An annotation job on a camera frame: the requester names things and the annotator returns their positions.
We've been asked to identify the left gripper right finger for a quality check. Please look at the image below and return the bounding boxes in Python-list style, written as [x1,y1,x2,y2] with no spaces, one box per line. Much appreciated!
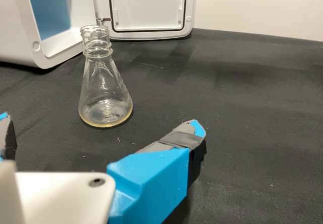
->
[106,119,208,224]

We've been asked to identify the clear flask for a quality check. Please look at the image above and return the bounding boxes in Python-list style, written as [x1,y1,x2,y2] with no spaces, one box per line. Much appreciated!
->
[78,24,134,128]

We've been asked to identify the white incubator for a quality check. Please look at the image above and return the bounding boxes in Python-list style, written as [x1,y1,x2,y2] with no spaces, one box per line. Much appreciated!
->
[0,0,99,70]

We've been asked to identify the incubator door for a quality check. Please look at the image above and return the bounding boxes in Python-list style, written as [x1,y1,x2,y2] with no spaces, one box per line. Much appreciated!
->
[90,0,198,41]

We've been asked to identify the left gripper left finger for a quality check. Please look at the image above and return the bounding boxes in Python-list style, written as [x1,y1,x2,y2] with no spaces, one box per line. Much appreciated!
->
[0,111,18,162]

